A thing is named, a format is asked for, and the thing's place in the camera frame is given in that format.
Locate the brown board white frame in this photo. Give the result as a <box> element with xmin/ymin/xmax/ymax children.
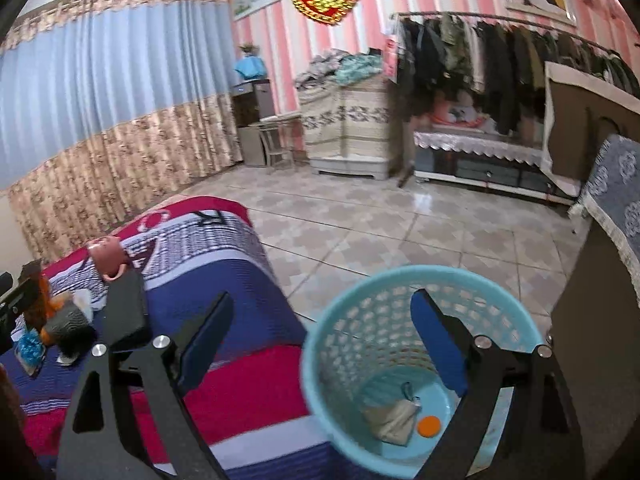
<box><xmin>542</xmin><ymin>60</ymin><xmax>640</xmax><ymax>201</ymax></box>

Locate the patterned beige cabinet cover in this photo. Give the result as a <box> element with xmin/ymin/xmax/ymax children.
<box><xmin>298</xmin><ymin>82</ymin><xmax>395</xmax><ymax>161</ymax></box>

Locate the blue and floral curtain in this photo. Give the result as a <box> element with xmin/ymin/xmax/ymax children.
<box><xmin>0</xmin><ymin>0</ymin><xmax>246</xmax><ymax>266</ymax></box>

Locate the blue covered water bottle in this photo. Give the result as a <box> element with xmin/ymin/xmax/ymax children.
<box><xmin>235</xmin><ymin>56</ymin><xmax>268</xmax><ymax>81</ymax></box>

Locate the grey speckled wrapper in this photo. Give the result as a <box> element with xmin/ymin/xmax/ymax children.
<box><xmin>47</xmin><ymin>307</ymin><xmax>97</xmax><ymax>357</ymax></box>

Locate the light blue plastic basket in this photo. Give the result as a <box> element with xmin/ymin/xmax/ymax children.
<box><xmin>300</xmin><ymin>265</ymin><xmax>551</xmax><ymax>480</ymax></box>

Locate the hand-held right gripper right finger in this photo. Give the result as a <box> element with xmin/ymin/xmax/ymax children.
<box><xmin>410</xmin><ymin>287</ymin><xmax>586</xmax><ymax>480</ymax></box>

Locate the beige tissue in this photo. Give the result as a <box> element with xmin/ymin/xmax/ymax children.
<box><xmin>362</xmin><ymin>399</ymin><xmax>421</xmax><ymax>447</ymax></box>

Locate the pink hanging bag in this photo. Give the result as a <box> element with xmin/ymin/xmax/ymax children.
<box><xmin>384</xmin><ymin>35</ymin><xmax>401</xmax><ymax>81</ymax></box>

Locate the crumpled blue wrapper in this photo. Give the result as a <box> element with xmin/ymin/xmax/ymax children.
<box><xmin>14</xmin><ymin>332</ymin><xmax>47</xmax><ymax>377</ymax></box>

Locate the grey clothes pile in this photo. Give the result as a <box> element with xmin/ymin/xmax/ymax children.
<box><xmin>295</xmin><ymin>49</ymin><xmax>351</xmax><ymax>91</ymax></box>

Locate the teal folded cloth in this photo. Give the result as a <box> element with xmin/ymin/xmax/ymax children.
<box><xmin>332</xmin><ymin>54</ymin><xmax>383</xmax><ymax>86</ymax></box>

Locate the dark brown furniture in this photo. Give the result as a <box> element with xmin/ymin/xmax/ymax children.
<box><xmin>550</xmin><ymin>220</ymin><xmax>640</xmax><ymax>480</ymax></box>

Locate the person's left forearm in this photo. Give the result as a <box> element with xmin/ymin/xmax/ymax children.
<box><xmin>0</xmin><ymin>365</ymin><xmax>38</xmax><ymax>480</ymax></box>

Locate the grey water dispenser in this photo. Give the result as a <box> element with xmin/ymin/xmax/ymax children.
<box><xmin>231</xmin><ymin>79</ymin><xmax>276</xmax><ymax>167</ymax></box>

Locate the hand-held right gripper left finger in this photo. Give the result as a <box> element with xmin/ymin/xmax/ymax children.
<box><xmin>55</xmin><ymin>292</ymin><xmax>235</xmax><ymax>480</ymax></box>

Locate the white lace cloth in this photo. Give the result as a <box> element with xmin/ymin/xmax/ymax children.
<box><xmin>414</xmin><ymin>131</ymin><xmax>546</xmax><ymax>167</ymax></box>

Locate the dark glass low cabinet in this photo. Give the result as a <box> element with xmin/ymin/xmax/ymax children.
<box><xmin>412</xmin><ymin>145</ymin><xmax>581</xmax><ymax>206</ymax></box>

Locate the metal frame stool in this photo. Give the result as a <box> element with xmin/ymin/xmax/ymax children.
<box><xmin>252</xmin><ymin>114</ymin><xmax>303</xmax><ymax>171</ymax></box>

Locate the metal clothes rack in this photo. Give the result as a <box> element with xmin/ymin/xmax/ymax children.
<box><xmin>390</xmin><ymin>10</ymin><xmax>640</xmax><ymax>188</ymax></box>

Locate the pink mug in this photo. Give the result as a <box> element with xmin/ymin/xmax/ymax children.
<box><xmin>86</xmin><ymin>236</ymin><xmax>132</xmax><ymax>282</ymax></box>

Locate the white tissue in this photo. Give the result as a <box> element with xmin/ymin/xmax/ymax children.
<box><xmin>70</xmin><ymin>292</ymin><xmax>106</xmax><ymax>322</ymax></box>

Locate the row of hanging clothes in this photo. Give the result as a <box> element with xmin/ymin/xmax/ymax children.
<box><xmin>397</xmin><ymin>14</ymin><xmax>640</xmax><ymax>136</ymax></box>

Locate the blue grey fringed cloth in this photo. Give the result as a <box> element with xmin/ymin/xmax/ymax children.
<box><xmin>567</xmin><ymin>134</ymin><xmax>640</xmax><ymax>268</ymax></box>

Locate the black leather wallet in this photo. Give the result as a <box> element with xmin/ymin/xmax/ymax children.
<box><xmin>102</xmin><ymin>270</ymin><xmax>152</xmax><ymax>353</ymax></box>

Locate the cartoon printed board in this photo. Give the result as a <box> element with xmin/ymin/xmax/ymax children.
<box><xmin>432</xmin><ymin>92</ymin><xmax>493</xmax><ymax>128</ymax></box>

